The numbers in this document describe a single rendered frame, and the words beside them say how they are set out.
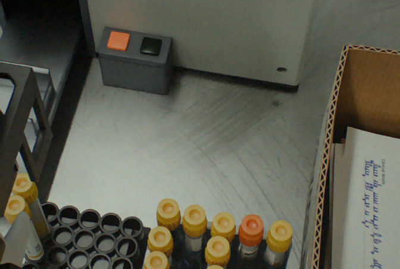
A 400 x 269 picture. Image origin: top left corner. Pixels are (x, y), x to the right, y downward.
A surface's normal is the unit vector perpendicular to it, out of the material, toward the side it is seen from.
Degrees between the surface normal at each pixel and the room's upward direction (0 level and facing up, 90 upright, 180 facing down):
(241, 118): 0
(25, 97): 90
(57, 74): 0
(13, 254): 92
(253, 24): 90
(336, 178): 2
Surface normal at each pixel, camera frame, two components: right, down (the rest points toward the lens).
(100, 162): 0.01, -0.50
